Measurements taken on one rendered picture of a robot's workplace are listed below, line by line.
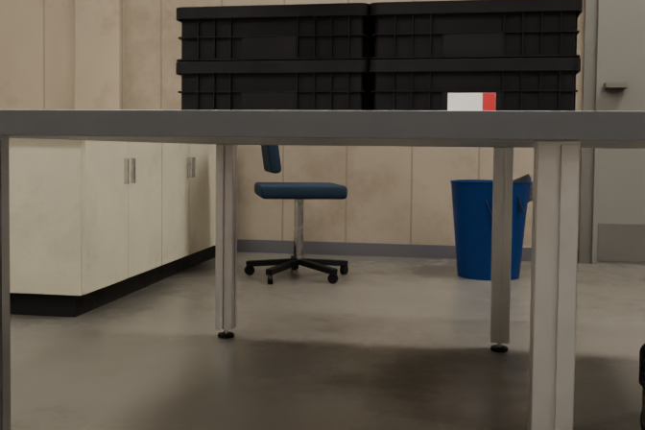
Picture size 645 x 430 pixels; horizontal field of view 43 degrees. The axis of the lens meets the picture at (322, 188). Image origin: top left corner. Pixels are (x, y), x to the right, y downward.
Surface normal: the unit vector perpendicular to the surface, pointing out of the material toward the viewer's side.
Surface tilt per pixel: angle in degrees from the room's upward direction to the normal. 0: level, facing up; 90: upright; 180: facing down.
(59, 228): 90
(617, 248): 90
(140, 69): 90
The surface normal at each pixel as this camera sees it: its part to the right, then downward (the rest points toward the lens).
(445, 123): -0.17, 0.04
